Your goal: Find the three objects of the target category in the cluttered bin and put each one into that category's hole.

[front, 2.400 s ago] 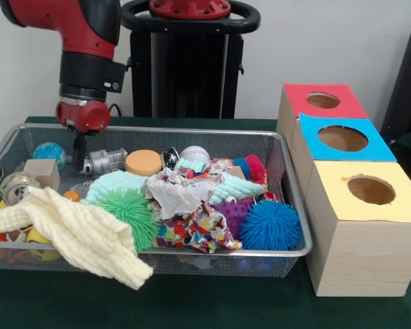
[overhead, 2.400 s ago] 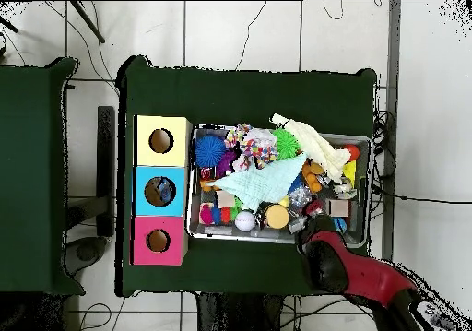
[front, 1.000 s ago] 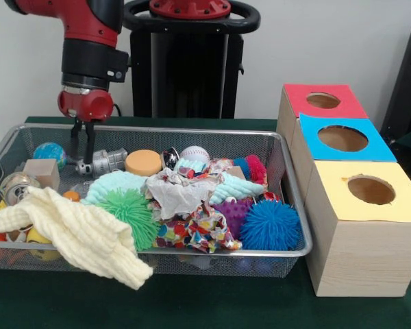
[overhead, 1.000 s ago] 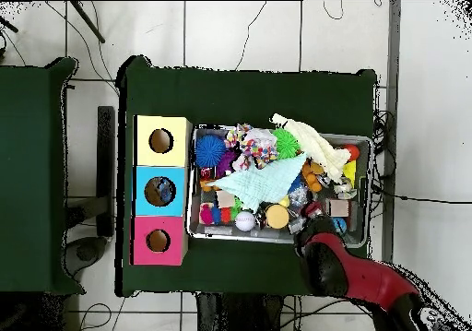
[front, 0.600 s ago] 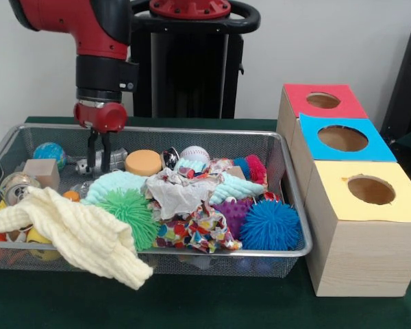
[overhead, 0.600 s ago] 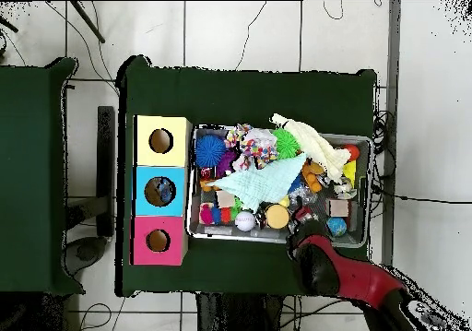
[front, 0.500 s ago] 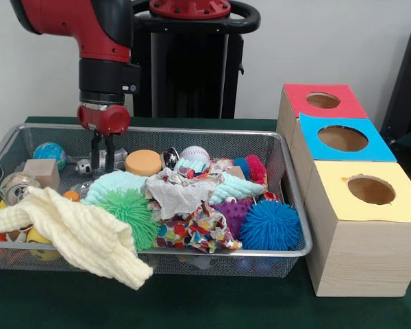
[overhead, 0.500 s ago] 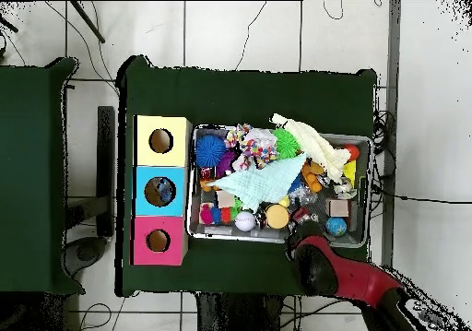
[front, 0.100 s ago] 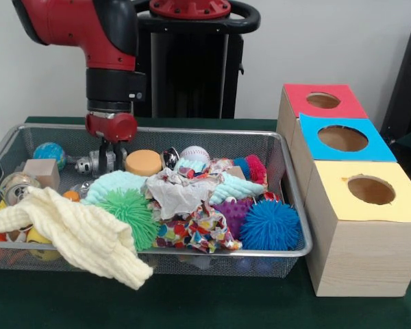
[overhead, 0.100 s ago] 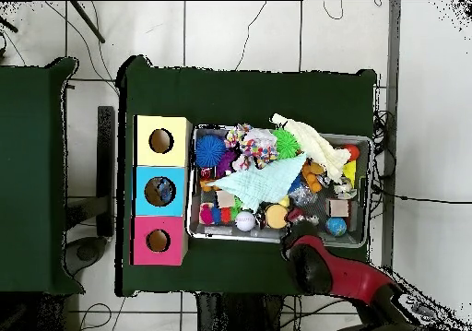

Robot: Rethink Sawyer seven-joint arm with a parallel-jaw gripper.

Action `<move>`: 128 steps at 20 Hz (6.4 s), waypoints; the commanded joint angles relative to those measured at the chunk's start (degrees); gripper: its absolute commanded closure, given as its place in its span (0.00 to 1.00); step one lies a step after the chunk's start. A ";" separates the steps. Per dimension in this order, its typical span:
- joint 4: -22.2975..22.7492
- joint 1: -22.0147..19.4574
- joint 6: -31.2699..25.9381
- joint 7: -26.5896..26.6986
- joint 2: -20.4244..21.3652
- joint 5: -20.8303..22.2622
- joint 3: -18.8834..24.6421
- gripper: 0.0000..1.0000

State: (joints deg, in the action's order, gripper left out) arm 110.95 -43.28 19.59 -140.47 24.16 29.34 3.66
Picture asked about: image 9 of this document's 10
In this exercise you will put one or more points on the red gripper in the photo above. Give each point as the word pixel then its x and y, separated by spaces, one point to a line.
pixel 111 127

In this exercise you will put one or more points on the mint green cloth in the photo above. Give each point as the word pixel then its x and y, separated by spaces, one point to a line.
pixel 113 181

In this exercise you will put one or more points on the crushed clear water bottle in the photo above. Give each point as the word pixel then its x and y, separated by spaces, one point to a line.
pixel 82 186

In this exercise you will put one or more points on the crushed silver can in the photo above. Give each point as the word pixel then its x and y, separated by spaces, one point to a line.
pixel 170 157

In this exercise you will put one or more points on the colourful patterned cloth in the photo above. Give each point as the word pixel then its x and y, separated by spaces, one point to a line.
pixel 178 192
pixel 198 233

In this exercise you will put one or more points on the blue spiky ball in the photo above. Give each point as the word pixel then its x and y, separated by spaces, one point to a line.
pixel 270 225

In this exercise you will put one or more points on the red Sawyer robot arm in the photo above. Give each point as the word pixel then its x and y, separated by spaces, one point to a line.
pixel 75 24

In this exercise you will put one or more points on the shallow clear mesh bin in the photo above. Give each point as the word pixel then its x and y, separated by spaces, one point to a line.
pixel 291 178

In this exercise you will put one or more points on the wooden box with three holes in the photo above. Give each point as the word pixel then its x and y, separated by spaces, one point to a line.
pixel 363 253

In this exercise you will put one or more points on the tan round bun toy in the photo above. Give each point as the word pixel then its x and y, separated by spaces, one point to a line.
pixel 144 163

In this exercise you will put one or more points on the small orange ball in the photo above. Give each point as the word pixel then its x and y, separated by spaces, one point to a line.
pixel 71 195

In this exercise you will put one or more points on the green spiky ball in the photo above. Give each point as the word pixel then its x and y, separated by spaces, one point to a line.
pixel 133 212

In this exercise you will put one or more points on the small blue globe ball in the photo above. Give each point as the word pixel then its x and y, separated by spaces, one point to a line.
pixel 49 153

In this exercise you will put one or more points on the small wooden cube block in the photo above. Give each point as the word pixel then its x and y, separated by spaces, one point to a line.
pixel 41 173

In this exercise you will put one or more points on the pale yellow cloth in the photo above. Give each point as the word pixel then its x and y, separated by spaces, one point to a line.
pixel 82 233

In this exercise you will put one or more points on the pale pink ball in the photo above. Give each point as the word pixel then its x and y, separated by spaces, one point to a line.
pixel 195 153

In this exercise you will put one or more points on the round silver tin can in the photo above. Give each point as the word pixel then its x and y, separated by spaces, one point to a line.
pixel 17 188

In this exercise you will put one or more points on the purple spiky ball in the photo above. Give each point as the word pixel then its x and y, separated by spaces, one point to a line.
pixel 233 214

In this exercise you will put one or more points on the red spiky toy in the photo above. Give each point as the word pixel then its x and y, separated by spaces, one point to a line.
pixel 255 168

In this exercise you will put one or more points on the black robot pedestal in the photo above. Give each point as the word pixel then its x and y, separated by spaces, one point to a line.
pixel 192 68

